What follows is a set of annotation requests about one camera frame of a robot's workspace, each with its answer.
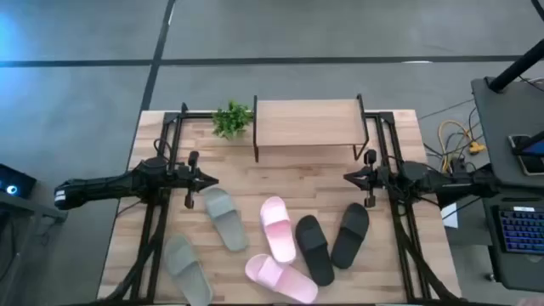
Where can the black slide sandal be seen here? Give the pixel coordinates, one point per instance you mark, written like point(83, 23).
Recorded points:
point(314, 251)
point(350, 236)

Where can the wooden shelf with black frame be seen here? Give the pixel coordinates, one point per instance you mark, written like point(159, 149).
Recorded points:
point(306, 123)

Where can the backlit keyboard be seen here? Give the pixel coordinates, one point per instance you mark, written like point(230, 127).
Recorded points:
point(523, 231)

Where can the small green potted plant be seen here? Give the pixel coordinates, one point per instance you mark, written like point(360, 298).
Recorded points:
point(231, 120)

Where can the grey slide sandal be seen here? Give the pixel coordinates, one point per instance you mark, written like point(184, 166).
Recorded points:
point(225, 219)
point(187, 268)

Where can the grey cart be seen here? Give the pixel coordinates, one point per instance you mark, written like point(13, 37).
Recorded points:
point(497, 127)

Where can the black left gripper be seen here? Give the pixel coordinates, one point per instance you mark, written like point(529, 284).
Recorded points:
point(191, 180)

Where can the black round pole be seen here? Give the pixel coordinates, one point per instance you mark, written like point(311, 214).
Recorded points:
point(516, 66)

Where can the black metal rig frame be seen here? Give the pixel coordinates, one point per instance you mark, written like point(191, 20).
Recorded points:
point(399, 221)

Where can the black diagonal beam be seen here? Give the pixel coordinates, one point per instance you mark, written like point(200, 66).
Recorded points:
point(450, 199)

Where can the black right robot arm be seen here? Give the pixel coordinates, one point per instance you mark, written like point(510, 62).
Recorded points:
point(446, 183)

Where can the white paper sheet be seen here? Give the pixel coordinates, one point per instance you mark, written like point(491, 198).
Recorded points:
point(450, 217)

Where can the black device with blue light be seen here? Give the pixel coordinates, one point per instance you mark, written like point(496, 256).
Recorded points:
point(15, 180)

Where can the black power strip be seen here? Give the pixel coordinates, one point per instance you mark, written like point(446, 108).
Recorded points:
point(458, 166)

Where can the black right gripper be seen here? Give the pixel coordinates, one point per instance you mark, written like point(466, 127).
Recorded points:
point(370, 178)

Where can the grey metal stand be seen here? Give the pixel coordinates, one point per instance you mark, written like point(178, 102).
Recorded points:
point(25, 208)

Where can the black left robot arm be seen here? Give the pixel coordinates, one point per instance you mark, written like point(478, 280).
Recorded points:
point(106, 187)

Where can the smartphone with dark screen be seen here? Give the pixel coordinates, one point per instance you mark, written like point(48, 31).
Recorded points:
point(525, 159)

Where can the pink slide sandal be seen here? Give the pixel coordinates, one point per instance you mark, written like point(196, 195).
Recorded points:
point(280, 278)
point(277, 229)

